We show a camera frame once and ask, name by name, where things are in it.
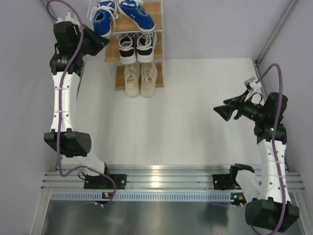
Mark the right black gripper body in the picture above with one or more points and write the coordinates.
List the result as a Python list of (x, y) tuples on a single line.
[(247, 108)]

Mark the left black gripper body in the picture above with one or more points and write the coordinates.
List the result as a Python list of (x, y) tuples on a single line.
[(91, 46)]

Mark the blue canvas sneaker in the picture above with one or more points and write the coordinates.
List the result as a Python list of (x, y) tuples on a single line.
[(134, 10), (103, 18)]

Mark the black white sneaker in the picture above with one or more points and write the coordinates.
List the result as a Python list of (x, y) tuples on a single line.
[(127, 48), (145, 47)]

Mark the beige lace sneaker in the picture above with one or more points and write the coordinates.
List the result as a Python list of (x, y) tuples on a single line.
[(131, 77), (148, 73)]

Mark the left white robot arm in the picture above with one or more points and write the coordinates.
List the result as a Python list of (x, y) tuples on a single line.
[(73, 147)]

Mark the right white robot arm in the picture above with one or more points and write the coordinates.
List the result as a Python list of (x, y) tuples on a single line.
[(268, 203)]

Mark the wooden three-tier shoe shelf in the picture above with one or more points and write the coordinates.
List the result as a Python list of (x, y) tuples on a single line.
[(135, 49)]

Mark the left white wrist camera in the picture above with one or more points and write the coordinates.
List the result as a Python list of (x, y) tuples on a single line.
[(69, 18)]

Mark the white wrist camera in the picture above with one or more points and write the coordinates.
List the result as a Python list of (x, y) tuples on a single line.
[(69, 18), (252, 86)]

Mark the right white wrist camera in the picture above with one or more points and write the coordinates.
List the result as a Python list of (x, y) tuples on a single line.
[(252, 86)]

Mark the left aluminium frame post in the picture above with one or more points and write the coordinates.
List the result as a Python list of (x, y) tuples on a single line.
[(67, 63)]

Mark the aluminium frame post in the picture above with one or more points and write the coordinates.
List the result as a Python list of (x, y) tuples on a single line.
[(67, 63), (276, 30)]

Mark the aluminium mounting rail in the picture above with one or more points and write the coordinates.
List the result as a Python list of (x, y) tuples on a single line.
[(147, 177)]

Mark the right aluminium frame post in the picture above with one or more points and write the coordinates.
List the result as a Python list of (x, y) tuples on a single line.
[(276, 30)]

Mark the slotted grey cable duct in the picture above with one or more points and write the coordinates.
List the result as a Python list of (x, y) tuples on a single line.
[(143, 196)]

